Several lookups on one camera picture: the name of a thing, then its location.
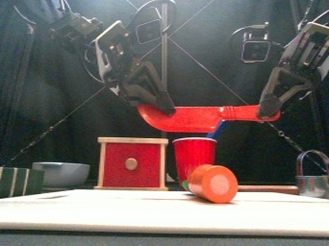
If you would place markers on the white cutting board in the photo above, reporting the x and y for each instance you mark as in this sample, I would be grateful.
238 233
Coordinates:
129 211

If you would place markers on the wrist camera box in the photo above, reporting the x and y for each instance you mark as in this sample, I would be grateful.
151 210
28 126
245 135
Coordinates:
256 50
149 31

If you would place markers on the wooden stick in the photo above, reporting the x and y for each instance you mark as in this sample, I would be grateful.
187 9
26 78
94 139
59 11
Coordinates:
268 189

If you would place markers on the grey padlock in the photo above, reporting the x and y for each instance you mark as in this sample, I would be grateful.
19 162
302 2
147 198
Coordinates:
312 186

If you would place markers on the red plastic cup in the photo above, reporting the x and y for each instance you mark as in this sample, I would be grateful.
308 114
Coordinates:
193 160

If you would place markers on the grey bowl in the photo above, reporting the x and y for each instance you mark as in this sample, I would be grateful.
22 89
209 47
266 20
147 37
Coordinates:
62 173

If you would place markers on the wooden box, red drawer front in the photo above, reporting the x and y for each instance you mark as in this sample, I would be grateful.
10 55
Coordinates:
131 163

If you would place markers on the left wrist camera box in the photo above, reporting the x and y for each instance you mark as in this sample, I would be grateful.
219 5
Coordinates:
149 31

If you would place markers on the green box, white stripes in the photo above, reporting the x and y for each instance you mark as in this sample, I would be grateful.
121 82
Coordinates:
19 182

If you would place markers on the orange toy carrot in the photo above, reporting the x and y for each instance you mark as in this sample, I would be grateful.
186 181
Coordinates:
211 184

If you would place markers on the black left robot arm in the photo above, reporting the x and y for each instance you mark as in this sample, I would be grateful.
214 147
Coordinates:
74 28

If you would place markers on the blue stick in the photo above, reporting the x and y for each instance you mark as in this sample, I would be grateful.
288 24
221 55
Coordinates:
217 129

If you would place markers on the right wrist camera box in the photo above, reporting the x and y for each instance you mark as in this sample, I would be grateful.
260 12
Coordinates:
256 50

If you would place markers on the grey vertical frame pole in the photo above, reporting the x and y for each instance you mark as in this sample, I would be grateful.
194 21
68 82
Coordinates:
163 70

